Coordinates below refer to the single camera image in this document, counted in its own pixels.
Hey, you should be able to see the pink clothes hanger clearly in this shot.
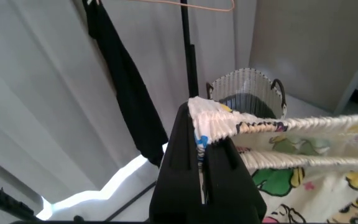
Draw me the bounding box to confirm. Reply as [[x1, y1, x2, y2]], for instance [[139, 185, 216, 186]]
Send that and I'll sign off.
[[126, 0, 236, 12]]

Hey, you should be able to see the cream printed garment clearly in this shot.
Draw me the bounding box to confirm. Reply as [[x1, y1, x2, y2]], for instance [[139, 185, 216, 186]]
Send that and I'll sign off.
[[187, 96, 358, 224]]

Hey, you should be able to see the white curtain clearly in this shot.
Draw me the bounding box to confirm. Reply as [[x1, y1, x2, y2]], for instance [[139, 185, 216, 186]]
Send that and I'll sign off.
[[0, 0, 257, 215]]

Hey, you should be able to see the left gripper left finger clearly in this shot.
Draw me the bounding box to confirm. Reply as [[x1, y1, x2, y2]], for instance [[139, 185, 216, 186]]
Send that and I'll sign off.
[[149, 102, 205, 223]]

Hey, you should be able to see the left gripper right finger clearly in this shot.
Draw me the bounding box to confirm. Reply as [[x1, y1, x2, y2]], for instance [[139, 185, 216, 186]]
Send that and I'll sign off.
[[203, 136, 267, 223]]

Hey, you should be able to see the black short-sleeved shirt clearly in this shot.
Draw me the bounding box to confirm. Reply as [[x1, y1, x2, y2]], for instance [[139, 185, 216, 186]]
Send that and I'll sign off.
[[81, 0, 169, 168]]

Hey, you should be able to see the white laundry basket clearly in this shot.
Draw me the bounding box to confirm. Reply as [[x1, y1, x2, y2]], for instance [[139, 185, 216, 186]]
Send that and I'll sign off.
[[206, 67, 288, 121]]

